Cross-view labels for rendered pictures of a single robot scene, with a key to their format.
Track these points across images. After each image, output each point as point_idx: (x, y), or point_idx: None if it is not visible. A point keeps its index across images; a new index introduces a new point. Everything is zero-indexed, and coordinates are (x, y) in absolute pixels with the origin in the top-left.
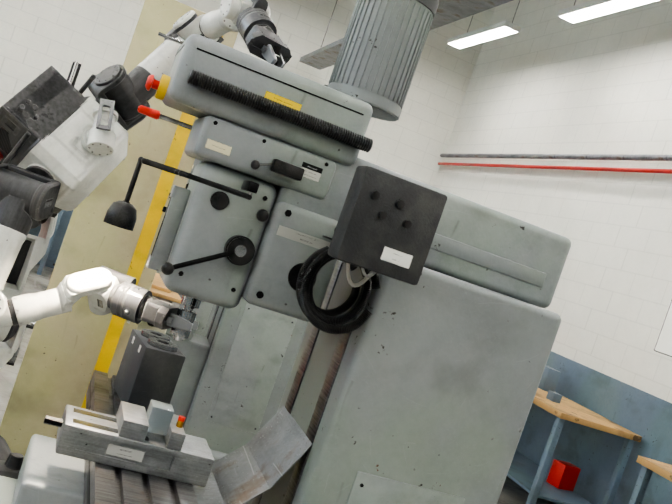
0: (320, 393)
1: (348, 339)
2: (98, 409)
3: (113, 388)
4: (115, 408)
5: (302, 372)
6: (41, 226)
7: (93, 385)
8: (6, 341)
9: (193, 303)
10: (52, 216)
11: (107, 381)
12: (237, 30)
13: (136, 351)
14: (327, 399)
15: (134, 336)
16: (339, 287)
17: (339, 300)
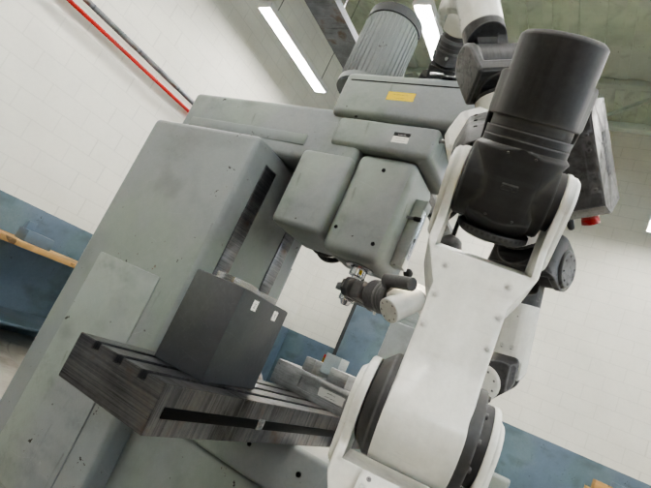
0: (263, 282)
1: (290, 247)
2: (293, 407)
3: (201, 383)
4: (263, 396)
5: (232, 261)
6: (448, 211)
7: (228, 400)
8: (344, 453)
9: (364, 277)
10: (458, 213)
11: (192, 382)
12: (449, 12)
13: (266, 320)
14: (271, 287)
15: (256, 300)
16: (273, 198)
17: (274, 210)
